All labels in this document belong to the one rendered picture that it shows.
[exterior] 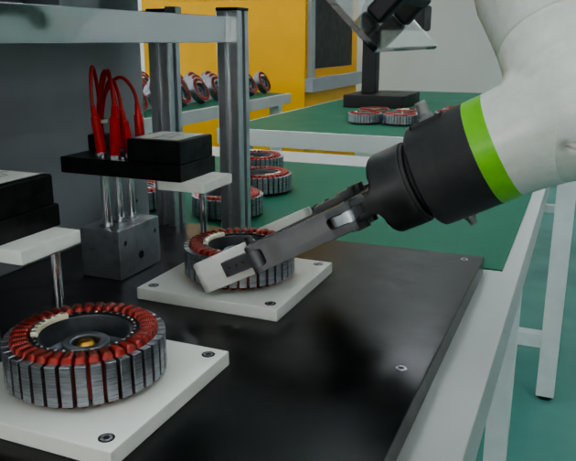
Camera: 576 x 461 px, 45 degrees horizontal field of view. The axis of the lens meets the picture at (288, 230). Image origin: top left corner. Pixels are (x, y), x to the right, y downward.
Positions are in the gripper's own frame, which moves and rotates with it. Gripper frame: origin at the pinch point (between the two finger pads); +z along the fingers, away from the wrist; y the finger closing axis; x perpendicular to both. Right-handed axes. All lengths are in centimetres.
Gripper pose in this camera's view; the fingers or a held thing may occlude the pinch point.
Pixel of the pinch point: (242, 254)
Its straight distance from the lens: 71.2
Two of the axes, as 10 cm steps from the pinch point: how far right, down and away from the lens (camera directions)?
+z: -8.2, 3.5, 4.6
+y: -4.0, 2.4, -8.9
